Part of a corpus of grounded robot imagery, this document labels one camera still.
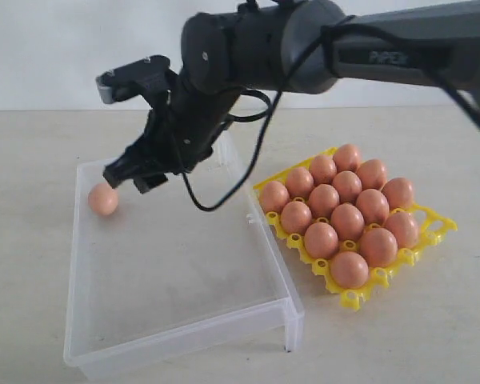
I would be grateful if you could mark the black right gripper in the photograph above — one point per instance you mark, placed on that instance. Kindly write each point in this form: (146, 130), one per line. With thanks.
(170, 143)

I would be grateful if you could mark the brown egg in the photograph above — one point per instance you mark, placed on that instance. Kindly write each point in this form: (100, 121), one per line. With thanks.
(379, 247)
(349, 270)
(273, 197)
(404, 227)
(399, 193)
(103, 199)
(299, 182)

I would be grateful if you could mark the brown egg fifth row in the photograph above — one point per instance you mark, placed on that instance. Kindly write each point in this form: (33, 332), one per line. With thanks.
(348, 222)
(296, 217)
(323, 169)

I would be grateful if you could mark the brown egg second row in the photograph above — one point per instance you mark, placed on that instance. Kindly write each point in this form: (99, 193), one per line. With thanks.
(348, 185)
(373, 205)
(323, 200)

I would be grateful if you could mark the brown egg fourth row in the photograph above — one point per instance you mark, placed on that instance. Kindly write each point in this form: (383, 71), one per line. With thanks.
(347, 157)
(321, 241)

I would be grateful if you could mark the brown egg third row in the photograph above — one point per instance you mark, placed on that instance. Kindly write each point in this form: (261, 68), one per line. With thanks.
(372, 174)

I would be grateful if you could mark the clear plastic tray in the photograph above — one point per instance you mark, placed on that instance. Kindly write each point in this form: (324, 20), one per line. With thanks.
(159, 278)

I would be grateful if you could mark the yellow plastic egg tray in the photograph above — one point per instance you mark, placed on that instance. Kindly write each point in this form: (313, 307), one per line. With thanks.
(432, 229)

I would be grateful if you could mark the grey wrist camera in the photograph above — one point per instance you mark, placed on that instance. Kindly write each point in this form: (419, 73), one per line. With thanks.
(148, 77)

